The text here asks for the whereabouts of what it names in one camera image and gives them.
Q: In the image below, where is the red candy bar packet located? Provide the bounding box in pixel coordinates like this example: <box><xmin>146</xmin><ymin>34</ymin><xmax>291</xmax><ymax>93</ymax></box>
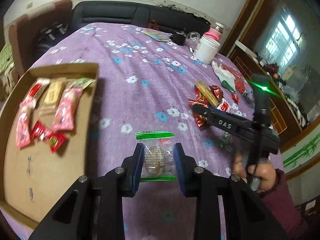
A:
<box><xmin>30</xmin><ymin>121</ymin><xmax>67</xmax><ymax>153</ymax></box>

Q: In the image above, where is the person's right hand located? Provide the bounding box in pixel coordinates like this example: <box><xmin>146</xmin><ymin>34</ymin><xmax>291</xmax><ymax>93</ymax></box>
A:
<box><xmin>232</xmin><ymin>152</ymin><xmax>277</xmax><ymax>193</ymax></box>

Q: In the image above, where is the small black cup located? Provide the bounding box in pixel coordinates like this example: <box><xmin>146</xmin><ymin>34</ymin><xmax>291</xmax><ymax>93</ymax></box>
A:
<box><xmin>170</xmin><ymin>31</ymin><xmax>187</xmax><ymax>46</ymax></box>

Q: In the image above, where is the green white small packet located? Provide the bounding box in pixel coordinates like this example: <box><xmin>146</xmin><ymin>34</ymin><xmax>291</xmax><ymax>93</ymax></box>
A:
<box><xmin>69</xmin><ymin>77</ymin><xmax>95</xmax><ymax>89</ymax></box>

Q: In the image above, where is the golden long biscuit packet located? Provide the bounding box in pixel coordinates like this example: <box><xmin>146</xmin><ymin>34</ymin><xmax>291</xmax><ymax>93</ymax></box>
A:
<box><xmin>195</xmin><ymin>80</ymin><xmax>219</xmax><ymax>107</ymax></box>

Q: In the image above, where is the red white snack packet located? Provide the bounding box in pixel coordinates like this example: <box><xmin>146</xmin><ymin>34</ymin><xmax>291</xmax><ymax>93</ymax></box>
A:
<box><xmin>23</xmin><ymin>77</ymin><xmax>51</xmax><ymax>109</ymax></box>

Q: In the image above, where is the clear green-edged snack packet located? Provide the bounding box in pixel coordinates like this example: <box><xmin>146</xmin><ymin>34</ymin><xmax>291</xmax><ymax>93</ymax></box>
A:
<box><xmin>136</xmin><ymin>131</ymin><xmax>176</xmax><ymax>182</ymax></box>

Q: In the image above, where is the black leather sofa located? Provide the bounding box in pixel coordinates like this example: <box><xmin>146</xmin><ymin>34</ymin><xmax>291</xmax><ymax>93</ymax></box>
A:
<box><xmin>69</xmin><ymin>1</ymin><xmax>210</xmax><ymax>35</ymax></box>

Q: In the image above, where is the pink cartoon snack packet left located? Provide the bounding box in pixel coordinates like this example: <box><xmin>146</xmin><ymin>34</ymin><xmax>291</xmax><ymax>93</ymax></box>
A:
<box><xmin>16</xmin><ymin>98</ymin><xmax>33</xmax><ymax>148</ymax></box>

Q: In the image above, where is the colourful booklet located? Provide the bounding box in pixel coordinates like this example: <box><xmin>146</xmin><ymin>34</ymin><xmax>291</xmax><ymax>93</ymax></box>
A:
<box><xmin>142</xmin><ymin>30</ymin><xmax>170</xmax><ymax>42</ymax></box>

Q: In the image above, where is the brown armchair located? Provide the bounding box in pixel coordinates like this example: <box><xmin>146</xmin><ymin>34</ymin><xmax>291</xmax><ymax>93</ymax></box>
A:
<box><xmin>8</xmin><ymin>0</ymin><xmax>72</xmax><ymax>76</ymax></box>

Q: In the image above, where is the pink cartoon snack packet right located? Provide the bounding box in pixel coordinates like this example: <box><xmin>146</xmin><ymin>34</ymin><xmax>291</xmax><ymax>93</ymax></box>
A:
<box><xmin>52</xmin><ymin>87</ymin><xmax>82</xmax><ymax>131</ymax></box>

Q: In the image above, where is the pink cartoon snack packet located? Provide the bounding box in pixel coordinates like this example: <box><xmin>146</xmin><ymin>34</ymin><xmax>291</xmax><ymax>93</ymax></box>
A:
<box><xmin>16</xmin><ymin>98</ymin><xmax>33</xmax><ymax>148</ymax></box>
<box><xmin>52</xmin><ymin>87</ymin><xmax>82</xmax><ymax>131</ymax></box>

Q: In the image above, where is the white plastic jar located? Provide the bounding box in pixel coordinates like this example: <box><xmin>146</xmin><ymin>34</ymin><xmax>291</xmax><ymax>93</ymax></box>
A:
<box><xmin>193</xmin><ymin>35</ymin><xmax>220</xmax><ymax>64</ymax></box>

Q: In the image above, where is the red plastic bag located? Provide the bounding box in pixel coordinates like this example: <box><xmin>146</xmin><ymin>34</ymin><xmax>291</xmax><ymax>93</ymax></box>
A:
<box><xmin>222</xmin><ymin>64</ymin><xmax>246</xmax><ymax>94</ymax></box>

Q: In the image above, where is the dark red sleeve forearm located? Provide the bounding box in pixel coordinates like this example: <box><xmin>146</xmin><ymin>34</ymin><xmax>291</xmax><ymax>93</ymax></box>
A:
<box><xmin>260</xmin><ymin>169</ymin><xmax>308</xmax><ymax>239</ymax></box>

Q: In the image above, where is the pink lidded bottle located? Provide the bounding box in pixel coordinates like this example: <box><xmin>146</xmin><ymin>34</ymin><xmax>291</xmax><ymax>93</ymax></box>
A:
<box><xmin>204</xmin><ymin>22</ymin><xmax>224</xmax><ymax>42</ymax></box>

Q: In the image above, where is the small red candy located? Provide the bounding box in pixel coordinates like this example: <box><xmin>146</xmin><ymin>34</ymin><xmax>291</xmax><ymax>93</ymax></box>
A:
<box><xmin>231</xmin><ymin>93</ymin><xmax>240</xmax><ymax>104</ymax></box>

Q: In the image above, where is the white plastic bag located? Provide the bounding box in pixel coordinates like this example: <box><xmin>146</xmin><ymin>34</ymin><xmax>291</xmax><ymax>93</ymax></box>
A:
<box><xmin>211</xmin><ymin>60</ymin><xmax>235</xmax><ymax>93</ymax></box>

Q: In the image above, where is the dark red foil snack packet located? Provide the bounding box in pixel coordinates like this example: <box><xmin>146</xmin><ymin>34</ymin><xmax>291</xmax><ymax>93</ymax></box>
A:
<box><xmin>189</xmin><ymin>86</ymin><xmax>209</xmax><ymax>131</ymax></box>

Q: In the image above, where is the shallow cardboard box tray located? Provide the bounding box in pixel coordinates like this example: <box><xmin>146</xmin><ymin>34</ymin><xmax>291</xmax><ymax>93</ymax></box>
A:
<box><xmin>1</xmin><ymin>63</ymin><xmax>99</xmax><ymax>230</ymax></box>

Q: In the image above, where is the purple floral tablecloth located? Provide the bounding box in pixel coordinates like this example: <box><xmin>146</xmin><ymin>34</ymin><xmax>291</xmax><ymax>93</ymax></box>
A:
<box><xmin>0</xmin><ymin>22</ymin><xmax>286</xmax><ymax>240</ymax></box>

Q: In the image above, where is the green candy wrapper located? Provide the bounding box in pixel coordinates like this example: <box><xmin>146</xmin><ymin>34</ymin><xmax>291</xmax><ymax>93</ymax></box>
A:
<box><xmin>220</xmin><ymin>132</ymin><xmax>232</xmax><ymax>148</ymax></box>

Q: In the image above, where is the red white flat packet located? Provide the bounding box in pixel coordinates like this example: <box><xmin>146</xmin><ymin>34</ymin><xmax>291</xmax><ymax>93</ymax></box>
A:
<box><xmin>216</xmin><ymin>98</ymin><xmax>231</xmax><ymax>112</ymax></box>

